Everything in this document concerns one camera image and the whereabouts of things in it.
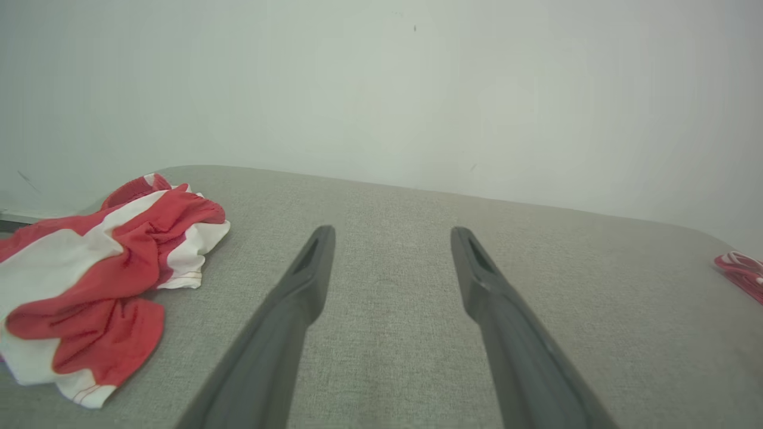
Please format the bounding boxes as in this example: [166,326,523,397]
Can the red basketball jersey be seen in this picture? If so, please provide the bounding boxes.
[713,251,763,306]

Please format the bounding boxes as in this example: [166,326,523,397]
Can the red and white shorts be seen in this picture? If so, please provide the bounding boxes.
[0,173,231,409]

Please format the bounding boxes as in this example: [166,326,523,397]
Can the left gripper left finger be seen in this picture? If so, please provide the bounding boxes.
[175,225,336,429]

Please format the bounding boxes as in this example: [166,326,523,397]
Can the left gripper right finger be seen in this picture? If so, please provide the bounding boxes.
[449,225,618,429]

